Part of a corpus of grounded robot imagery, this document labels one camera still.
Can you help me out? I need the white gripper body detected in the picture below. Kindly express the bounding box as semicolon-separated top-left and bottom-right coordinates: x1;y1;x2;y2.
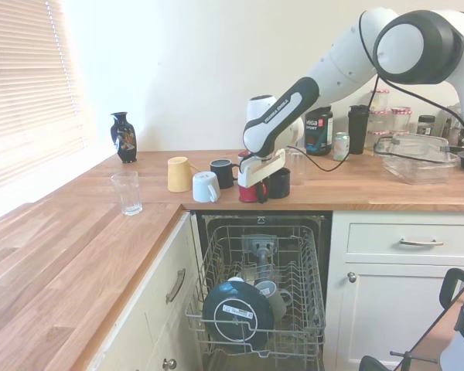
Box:
237;148;287;189

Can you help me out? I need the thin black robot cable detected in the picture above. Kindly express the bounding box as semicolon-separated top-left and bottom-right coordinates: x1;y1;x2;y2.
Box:
285;10;464;173

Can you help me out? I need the jar with dark lid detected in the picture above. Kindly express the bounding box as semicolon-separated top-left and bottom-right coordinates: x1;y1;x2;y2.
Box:
417;114;438;137

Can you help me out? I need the dark blue plate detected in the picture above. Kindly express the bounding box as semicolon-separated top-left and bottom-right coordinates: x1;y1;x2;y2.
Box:
202;281;277;354

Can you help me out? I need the yellow mug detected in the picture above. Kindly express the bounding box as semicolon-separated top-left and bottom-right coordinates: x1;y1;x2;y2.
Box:
166;156;199;193

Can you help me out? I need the black protein powder tub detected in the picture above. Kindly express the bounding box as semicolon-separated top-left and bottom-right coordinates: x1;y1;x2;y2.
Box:
304;104;335;157

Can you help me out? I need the white kitchen cabinet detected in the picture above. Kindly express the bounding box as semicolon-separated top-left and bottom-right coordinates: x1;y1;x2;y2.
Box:
326;210;464;371
85;211;206;371

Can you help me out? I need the grey wire dishwasher rack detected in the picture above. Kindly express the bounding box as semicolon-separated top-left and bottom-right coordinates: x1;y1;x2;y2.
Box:
184;223;327;359

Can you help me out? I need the clear tumbler glass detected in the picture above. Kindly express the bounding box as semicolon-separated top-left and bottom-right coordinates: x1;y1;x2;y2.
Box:
288;148;309;187

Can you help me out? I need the dark blue painted vase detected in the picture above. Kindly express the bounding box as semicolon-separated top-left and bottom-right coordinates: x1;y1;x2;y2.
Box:
110;111;138;165

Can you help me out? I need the grey mug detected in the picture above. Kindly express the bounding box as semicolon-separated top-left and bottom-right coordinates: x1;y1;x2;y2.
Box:
254;280;294;322

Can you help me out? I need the faceted clear drinking glass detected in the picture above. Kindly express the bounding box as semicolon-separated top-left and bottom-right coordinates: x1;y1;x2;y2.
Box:
111;170;144;217

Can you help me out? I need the navy mug with print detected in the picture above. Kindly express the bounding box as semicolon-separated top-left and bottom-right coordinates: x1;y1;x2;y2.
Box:
266;166;292;200

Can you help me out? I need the green white drink can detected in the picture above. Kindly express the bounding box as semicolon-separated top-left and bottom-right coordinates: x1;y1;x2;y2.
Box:
333;131;351;162

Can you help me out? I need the white mug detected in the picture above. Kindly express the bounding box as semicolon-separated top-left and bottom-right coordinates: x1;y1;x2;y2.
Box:
192;172;220;204

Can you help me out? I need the plain navy mug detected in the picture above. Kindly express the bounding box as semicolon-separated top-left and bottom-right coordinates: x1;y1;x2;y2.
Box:
210;158;241;191

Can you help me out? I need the slatted window blind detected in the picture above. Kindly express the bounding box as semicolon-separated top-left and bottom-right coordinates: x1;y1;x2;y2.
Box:
0;0;87;195

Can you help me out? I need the clear plastic food container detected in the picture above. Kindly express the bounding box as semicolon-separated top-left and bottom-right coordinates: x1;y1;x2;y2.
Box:
382;150;459;186

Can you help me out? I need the black shaker bottle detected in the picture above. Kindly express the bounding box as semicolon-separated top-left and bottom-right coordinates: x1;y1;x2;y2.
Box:
347;104;370;156

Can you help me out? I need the metal drawer handle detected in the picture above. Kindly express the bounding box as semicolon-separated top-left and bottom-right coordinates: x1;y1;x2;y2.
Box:
400;237;445;247
165;268;187;305

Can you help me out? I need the dishwasher tub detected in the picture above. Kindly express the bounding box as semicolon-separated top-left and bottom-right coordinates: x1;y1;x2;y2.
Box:
195;210;333;371

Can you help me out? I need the red mug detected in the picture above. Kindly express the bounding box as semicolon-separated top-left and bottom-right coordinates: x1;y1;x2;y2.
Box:
238;181;261;204

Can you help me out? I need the clear lid with grey clips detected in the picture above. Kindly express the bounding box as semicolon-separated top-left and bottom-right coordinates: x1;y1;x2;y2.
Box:
373;133;452;164

